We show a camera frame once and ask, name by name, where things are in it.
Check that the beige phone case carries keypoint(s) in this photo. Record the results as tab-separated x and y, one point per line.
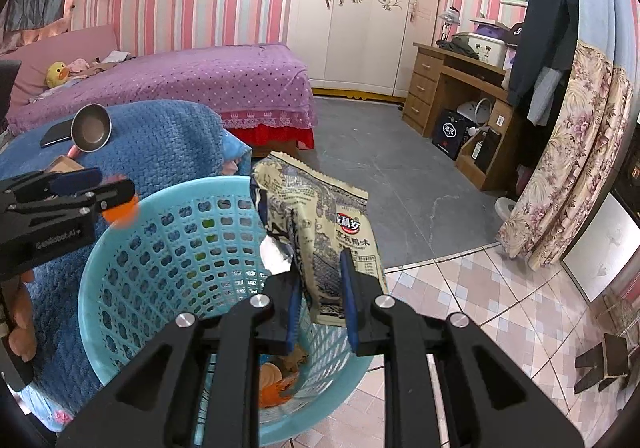
62	163

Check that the small wooden stool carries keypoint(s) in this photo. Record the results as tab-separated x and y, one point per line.
605	360

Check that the small orange toy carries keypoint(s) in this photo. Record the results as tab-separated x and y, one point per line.
120	213

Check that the dark hanging clothing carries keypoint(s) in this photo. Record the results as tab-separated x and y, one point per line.
542	27

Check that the black phone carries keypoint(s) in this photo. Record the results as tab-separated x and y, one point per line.
57	133

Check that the beige floral door curtain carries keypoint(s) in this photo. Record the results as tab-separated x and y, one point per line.
570	152

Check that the silver snack wrapper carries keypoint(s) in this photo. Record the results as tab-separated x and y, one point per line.
325	218

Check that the purple bag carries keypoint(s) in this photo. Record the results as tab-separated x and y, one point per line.
492	31

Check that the clothes pile on bed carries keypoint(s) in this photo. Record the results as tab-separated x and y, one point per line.
112	58

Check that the light blue plastic basket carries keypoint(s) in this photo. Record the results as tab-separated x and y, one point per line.
165	253

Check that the white leaning board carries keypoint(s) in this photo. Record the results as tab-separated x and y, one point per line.
605	248

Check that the person's left hand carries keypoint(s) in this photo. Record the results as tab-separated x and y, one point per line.
22	323

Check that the wooden desk with drawers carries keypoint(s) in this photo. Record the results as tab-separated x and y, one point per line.
425	87

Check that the yellow duck plush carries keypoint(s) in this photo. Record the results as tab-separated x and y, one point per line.
56	74

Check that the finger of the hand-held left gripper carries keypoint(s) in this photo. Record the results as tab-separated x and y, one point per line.
112	193
75	180

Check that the white wardrobe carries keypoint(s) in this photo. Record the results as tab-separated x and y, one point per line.
365	37

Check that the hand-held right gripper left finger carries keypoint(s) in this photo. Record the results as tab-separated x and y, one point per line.
294	313

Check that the purple dotted bed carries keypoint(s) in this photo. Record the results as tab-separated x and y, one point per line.
200	82

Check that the white floor bowl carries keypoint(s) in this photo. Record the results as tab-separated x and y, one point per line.
505	210

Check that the white storage box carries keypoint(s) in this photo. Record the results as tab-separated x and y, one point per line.
487	52

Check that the black cap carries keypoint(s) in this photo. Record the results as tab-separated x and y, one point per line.
517	35

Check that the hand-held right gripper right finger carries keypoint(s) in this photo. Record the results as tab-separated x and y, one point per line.
350	298

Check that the pink covered headboard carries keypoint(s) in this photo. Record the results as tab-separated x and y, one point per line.
60	47

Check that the desk lamp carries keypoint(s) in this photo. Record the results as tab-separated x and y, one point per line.
448	22

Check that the pink steel cup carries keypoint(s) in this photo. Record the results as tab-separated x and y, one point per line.
91	127

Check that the white fan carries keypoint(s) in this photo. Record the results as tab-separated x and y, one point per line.
475	110

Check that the black paper bag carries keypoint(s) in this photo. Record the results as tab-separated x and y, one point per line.
450	132

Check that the dark clothes on desk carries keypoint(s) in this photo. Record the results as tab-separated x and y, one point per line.
457	46

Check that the pale blue floral sheet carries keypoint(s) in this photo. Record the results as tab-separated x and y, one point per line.
45	408

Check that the pink plush toy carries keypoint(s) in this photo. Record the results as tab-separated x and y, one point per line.
77	65

